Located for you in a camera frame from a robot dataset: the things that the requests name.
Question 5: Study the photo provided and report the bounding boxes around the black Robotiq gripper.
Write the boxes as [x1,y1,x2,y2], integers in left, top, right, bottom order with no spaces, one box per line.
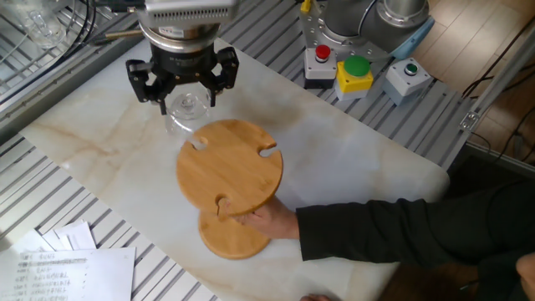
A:
[125,43,241,116]

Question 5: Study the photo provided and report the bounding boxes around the clear glass cup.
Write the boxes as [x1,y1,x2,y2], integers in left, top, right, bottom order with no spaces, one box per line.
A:
[164,90,212,141]

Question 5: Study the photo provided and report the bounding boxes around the round wooden cup shelf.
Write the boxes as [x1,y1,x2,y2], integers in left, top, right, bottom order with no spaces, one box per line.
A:
[176,119,284,261]

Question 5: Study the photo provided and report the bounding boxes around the right forearm dark sleeve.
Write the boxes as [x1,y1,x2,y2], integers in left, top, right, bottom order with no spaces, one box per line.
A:
[295,179,535,268]

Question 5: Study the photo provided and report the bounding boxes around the person's right hand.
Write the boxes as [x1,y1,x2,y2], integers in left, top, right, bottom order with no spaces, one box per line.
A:
[217,196,301,241]

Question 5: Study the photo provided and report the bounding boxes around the grey box red button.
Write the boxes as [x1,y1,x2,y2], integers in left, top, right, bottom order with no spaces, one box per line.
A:
[303,43,338,90]

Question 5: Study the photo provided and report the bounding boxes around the silver robot mounting plate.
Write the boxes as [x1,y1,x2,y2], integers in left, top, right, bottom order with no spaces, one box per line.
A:
[298,0,392,64]

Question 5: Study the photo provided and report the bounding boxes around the clear glass beaker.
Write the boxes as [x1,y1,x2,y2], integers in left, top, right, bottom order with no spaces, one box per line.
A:
[8,0,68,49]

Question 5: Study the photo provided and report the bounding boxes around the yellow box green button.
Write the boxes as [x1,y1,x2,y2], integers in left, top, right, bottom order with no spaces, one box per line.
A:
[334,54,375,102]

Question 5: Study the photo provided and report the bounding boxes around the white paper sheet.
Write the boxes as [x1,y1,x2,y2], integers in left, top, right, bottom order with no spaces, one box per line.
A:
[53,220,97,251]
[10,228,56,254]

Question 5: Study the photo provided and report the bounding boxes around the grey box small green button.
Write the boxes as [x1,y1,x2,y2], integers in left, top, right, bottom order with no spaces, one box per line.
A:
[382,57,435,107]

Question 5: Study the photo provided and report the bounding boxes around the printed paper sheet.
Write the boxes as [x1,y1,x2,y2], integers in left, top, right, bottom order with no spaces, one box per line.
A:
[0,246,137,301]

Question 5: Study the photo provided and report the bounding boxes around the dark jacket torso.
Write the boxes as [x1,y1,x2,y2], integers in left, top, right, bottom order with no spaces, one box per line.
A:
[476,244,535,301]

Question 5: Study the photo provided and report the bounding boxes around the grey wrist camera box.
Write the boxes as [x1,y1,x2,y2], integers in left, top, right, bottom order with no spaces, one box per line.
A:
[136,0,241,29]

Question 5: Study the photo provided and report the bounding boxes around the brown handled tool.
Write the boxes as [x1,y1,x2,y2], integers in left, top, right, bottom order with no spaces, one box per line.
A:
[92,29,145,46]

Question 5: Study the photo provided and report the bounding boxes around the grey aluminium frame rail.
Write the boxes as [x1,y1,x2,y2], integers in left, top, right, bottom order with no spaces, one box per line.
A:
[0,35,143,145]

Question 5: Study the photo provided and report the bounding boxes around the thin black cable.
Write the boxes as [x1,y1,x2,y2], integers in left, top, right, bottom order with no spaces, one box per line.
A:
[461,16,535,99]
[471,104,535,164]

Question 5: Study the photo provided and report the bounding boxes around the aluminium frame post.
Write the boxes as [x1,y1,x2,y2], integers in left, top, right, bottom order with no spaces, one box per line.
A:
[458,24,535,131]

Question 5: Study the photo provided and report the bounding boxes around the grey aluminium frame bar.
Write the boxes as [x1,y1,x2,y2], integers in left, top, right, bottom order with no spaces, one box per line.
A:
[465,140,535,169]

